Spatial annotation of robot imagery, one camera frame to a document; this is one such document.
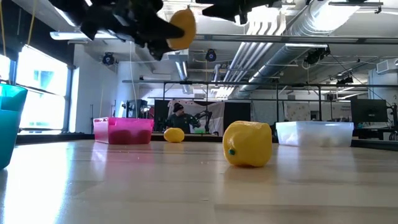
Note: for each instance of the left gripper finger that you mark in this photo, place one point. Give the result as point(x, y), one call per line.
point(155, 31)
point(160, 49)

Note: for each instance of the yellow lemon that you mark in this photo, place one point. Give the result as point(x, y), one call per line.
point(187, 21)
point(248, 143)
point(174, 135)

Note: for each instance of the green lime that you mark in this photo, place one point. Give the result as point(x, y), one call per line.
point(121, 137)
point(144, 137)

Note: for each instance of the teal plastic basket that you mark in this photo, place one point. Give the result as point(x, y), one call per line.
point(11, 130)

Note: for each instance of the black background robot arm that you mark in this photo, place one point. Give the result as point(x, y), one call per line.
point(206, 115)

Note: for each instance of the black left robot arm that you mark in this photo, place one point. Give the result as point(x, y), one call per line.
point(93, 15)

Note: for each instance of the white ceiling junction box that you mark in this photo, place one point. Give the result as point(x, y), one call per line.
point(178, 56)

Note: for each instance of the white ceiling pipes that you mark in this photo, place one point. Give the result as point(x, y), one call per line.
point(245, 53)

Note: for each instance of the grey overhead crossbar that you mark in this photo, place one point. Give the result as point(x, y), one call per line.
point(280, 39)

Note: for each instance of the dark background equipment rack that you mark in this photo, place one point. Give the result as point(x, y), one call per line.
point(136, 109)

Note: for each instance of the person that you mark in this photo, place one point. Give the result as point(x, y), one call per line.
point(181, 121)

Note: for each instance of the white ceiling light strip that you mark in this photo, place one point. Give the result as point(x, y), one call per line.
point(68, 35)

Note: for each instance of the black ceiling spotlight cluster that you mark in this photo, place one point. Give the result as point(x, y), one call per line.
point(315, 56)

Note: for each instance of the pink plastic basket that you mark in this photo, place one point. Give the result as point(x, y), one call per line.
point(124, 124)

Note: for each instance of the white backdrop cloth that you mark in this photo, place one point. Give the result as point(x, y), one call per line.
point(217, 112)

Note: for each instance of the white patterned curtain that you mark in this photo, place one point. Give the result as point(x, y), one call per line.
point(264, 112)

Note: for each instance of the black backdrop panel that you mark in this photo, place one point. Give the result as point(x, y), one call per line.
point(237, 115)

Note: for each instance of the bright window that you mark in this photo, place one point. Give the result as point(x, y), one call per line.
point(43, 105)

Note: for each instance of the clear plastic basket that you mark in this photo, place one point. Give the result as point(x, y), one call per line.
point(311, 133)

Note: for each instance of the black background monitor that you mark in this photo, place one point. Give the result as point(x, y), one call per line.
point(369, 110)

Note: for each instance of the silver ventilation duct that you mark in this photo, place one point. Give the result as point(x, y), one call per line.
point(311, 25)

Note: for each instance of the black background rack frame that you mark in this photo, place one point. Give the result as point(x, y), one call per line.
point(217, 82)

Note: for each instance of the black aluminium table frame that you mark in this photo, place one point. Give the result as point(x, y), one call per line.
point(46, 138)

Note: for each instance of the white wall vent unit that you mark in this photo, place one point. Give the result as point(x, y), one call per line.
point(387, 66)

